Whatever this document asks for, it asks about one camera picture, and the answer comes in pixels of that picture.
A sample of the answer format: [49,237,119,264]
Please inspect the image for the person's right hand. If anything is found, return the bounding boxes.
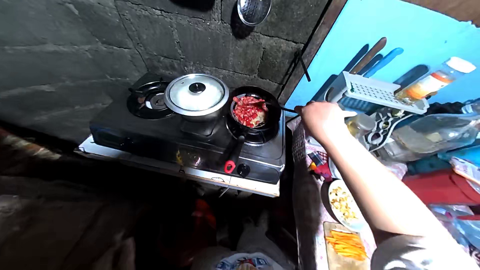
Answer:
[294,100,350,145]

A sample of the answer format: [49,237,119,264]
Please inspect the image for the black spatula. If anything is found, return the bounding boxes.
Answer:
[250,101,298,113]

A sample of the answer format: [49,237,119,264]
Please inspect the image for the person's right forearm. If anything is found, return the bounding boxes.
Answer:
[319,120,480,270]

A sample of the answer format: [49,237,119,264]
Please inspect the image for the black round burner grate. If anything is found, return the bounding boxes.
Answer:
[127,78,174,120]
[226,109,281,146]

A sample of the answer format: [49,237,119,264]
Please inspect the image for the pile of diced tomatoes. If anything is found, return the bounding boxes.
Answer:
[232,95,269,128]

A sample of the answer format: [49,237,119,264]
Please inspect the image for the small clear jar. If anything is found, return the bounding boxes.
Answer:
[345,113,376,138]

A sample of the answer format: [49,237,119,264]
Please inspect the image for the red and blue packet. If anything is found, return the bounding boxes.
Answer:
[307,151,333,182]

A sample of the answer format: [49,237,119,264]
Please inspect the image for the grey perforated plastic rack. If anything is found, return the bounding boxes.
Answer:
[325,71,430,115]

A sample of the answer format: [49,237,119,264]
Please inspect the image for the white holder with round holes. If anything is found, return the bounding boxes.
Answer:
[364,107,414,152]

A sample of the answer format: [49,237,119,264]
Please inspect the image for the silver cooking pot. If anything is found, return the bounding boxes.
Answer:
[164,73,230,122]

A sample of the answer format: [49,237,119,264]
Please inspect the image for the pile of chopped garlic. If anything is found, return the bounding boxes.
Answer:
[330,187,358,223]

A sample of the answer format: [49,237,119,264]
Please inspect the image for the pink patterned tablecloth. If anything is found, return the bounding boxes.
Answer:
[287,115,409,270]

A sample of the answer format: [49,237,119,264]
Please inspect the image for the silver perforated skimmer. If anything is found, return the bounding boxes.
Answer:
[237,0,272,27]

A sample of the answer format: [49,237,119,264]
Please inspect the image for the glass lid with black knob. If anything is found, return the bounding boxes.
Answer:
[165,74,229,112]

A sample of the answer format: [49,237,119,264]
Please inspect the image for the white bowl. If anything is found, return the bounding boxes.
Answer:
[328,179,367,232]

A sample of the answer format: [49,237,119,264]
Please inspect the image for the clear jar with white lid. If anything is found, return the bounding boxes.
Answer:
[396,56,477,104]

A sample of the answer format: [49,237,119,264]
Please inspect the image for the large clear plastic container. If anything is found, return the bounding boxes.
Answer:
[379,113,480,162]

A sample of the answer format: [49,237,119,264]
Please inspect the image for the pile of carrot strips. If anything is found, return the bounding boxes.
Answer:
[325,229,368,262]

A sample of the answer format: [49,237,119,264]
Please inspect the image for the black gas stove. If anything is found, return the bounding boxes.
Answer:
[89,72,286,185]

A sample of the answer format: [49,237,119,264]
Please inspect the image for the wooden cutting board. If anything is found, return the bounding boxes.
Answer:
[323,221,372,270]

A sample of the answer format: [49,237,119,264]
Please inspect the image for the red plastic box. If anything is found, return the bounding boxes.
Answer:
[402,169,480,206]

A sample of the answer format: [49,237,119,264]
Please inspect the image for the white printed sack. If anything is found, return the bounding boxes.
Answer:
[191,245,286,270]

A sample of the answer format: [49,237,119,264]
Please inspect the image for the clear blue plastic bag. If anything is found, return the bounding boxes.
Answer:
[429,204,480,253]

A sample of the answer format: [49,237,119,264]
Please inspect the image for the black metal wall hook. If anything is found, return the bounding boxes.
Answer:
[295,51,311,82]

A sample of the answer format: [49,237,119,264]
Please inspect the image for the dark wooden post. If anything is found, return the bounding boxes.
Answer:
[278,0,348,106]

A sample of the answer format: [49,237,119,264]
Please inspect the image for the black frying pan, red-tipped handle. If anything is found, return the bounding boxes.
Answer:
[224,86,282,174]

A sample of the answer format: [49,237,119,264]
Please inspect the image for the brown wooden-handled knife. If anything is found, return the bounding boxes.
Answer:
[349,37,387,75]

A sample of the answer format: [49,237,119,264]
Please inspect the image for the blue-handled knife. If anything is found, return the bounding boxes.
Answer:
[363,47,404,79]

